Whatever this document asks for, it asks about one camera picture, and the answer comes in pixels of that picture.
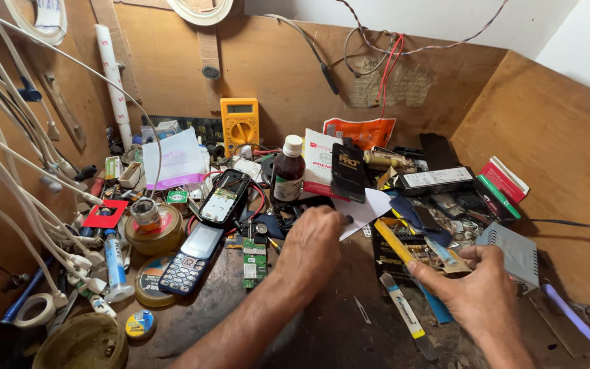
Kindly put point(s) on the white paper sheet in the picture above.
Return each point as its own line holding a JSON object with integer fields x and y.
{"x": 364, "y": 210}

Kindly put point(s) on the black and yellow box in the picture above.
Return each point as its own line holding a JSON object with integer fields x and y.
{"x": 400, "y": 251}

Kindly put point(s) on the red card with hole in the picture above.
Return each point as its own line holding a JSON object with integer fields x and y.
{"x": 104, "y": 214}

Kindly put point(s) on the black box with white label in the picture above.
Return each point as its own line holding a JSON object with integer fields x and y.
{"x": 436, "y": 179}

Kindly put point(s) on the blue and white tube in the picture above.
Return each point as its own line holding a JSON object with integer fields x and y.
{"x": 115, "y": 266}

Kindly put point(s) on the green circuit board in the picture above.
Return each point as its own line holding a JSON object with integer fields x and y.
{"x": 254, "y": 262}

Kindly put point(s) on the white tape roll on wall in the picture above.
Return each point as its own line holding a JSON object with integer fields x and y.
{"x": 39, "y": 18}

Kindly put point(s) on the brass round tin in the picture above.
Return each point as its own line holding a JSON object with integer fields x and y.
{"x": 155, "y": 237}

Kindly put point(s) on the grey metal power supply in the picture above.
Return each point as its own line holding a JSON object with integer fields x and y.
{"x": 511, "y": 253}

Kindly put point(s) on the opened black phone body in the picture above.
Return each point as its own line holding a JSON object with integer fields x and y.
{"x": 224, "y": 196}

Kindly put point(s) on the small green packet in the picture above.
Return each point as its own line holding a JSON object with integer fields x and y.
{"x": 177, "y": 197}

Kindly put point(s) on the black and green box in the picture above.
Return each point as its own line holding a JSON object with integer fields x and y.
{"x": 496, "y": 201}

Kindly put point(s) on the small glass jar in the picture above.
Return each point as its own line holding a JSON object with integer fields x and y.
{"x": 145, "y": 214}

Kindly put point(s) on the person's left hand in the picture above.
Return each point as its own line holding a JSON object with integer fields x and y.
{"x": 308, "y": 246}

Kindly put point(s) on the black phone frame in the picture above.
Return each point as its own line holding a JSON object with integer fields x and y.
{"x": 287, "y": 215}

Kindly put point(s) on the white plastic pipe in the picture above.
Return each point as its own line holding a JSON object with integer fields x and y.
{"x": 113, "y": 87}

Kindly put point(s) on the black and gold packet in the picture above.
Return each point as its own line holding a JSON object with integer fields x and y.
{"x": 349, "y": 171}

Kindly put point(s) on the person's right hand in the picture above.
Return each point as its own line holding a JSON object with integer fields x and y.
{"x": 479, "y": 297}

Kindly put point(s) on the olive green bowl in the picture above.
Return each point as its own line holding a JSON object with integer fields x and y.
{"x": 82, "y": 344}

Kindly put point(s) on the blue keypad phone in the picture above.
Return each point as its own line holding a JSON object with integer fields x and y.
{"x": 191, "y": 259}

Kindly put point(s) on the thin metal blade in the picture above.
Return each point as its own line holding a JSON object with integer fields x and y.
{"x": 362, "y": 310}

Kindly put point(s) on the white and red packet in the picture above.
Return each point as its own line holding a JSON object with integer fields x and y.
{"x": 319, "y": 161}

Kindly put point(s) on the flat round solder paste tin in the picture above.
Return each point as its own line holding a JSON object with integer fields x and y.
{"x": 147, "y": 284}

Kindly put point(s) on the tan cardboard piece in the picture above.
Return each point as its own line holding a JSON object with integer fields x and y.
{"x": 454, "y": 265}

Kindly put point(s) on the yellow digital multimeter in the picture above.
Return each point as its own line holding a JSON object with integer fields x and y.
{"x": 239, "y": 125}

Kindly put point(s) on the white plastic bag pink print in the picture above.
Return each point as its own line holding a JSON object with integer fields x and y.
{"x": 172, "y": 159}

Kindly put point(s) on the red and white box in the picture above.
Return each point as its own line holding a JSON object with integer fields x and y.
{"x": 505, "y": 179}

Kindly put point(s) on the small white open box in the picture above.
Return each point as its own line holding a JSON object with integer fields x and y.
{"x": 131, "y": 175}

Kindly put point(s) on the person's left fingers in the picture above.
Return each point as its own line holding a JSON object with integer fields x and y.
{"x": 333, "y": 220}

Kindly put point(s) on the gold cylindrical part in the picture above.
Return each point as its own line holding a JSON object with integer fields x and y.
{"x": 387, "y": 160}

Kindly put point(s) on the cream tape roll on wall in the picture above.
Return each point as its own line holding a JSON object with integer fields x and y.
{"x": 200, "y": 10}

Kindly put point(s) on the brown bottle with white cap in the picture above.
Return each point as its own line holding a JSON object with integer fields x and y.
{"x": 287, "y": 174}

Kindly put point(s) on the blue plastic strip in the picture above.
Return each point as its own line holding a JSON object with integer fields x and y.
{"x": 436, "y": 307}

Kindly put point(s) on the orange plastic packet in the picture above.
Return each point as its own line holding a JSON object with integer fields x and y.
{"x": 361, "y": 130}

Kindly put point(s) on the small yellow blue round tin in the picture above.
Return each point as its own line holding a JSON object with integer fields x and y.
{"x": 140, "y": 324}

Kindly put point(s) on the small green white box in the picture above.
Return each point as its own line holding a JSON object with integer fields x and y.
{"x": 113, "y": 167}

